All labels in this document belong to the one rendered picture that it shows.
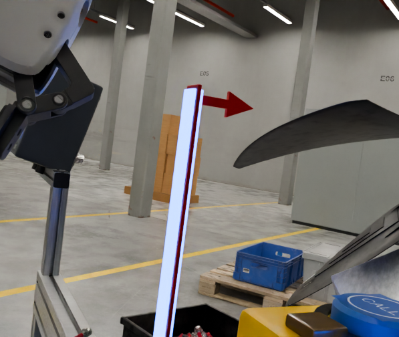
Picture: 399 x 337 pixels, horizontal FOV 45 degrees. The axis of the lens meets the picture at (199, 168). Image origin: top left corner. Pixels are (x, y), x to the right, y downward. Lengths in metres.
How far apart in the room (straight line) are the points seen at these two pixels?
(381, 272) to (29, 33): 0.44
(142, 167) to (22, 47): 6.44
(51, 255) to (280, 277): 2.81
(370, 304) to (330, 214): 7.92
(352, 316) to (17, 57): 0.26
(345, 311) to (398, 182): 7.64
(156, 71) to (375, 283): 6.32
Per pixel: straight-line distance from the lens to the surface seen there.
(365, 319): 0.21
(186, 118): 0.43
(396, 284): 0.59
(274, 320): 0.21
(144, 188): 6.77
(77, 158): 1.02
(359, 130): 0.51
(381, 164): 7.91
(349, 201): 8.04
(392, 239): 0.71
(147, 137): 6.74
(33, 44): 0.35
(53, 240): 0.95
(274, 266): 3.66
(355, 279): 0.60
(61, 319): 0.77
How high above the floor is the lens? 1.14
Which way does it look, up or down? 3 degrees down
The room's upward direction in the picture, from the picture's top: 7 degrees clockwise
